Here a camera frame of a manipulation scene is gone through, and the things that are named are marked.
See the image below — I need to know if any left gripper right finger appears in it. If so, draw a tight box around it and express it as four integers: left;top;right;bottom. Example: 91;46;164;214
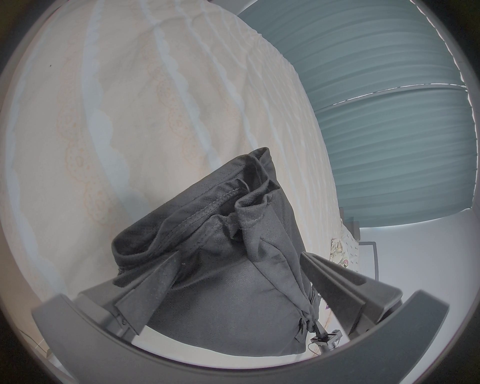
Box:
300;251;404;335

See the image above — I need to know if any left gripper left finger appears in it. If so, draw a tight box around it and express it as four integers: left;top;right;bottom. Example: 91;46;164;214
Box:
76;249;182;335

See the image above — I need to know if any black T-shirt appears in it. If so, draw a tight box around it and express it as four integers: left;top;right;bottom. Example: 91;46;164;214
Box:
111;147;322;357

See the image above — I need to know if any bed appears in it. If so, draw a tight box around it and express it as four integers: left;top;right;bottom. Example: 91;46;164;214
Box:
0;0;380;362

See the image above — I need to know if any white printed garment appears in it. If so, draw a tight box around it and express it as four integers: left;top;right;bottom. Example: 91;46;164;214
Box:
329;240;352;268

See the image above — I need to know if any white printed pillow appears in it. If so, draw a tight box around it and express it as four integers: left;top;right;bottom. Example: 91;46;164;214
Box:
338;225;361;271

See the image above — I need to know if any grey bedside table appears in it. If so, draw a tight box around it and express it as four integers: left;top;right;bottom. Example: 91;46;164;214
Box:
338;206;361;230

